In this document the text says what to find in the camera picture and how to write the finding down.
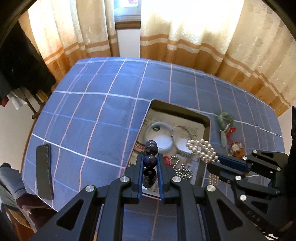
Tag thin silver bangle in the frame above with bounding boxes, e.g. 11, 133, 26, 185
171, 125, 199, 154

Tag window frame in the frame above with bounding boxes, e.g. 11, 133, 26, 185
114, 0, 142, 30

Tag pink metal tin box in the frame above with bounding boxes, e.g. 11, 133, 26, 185
128, 99, 211, 186

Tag green jade bracelet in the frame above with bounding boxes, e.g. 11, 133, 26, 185
217, 112, 235, 130

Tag beige brown curtain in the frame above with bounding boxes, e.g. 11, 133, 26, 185
140, 1, 295, 115
19, 0, 119, 81

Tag white pearl necklace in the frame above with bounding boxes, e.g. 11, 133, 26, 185
186, 138, 220, 187

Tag red tassel jade pendant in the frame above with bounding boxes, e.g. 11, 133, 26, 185
220, 124, 237, 147

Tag dark purple bead bracelet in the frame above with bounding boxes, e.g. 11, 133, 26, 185
142, 139, 159, 188

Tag left beige brown curtain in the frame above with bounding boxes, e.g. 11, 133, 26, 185
19, 0, 119, 81

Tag dark hanging clothes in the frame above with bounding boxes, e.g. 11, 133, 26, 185
1, 23, 56, 107

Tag brown wooden bead necklace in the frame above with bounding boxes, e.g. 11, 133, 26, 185
227, 141, 245, 158

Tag red coral ornament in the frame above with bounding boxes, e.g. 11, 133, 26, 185
164, 156, 172, 166

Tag white jade bangle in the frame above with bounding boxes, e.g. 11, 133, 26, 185
144, 121, 173, 153

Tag right beige brown curtain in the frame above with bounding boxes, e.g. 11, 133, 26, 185
140, 1, 295, 115

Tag silver ball bead bracelet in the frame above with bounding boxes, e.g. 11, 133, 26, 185
169, 155, 194, 181

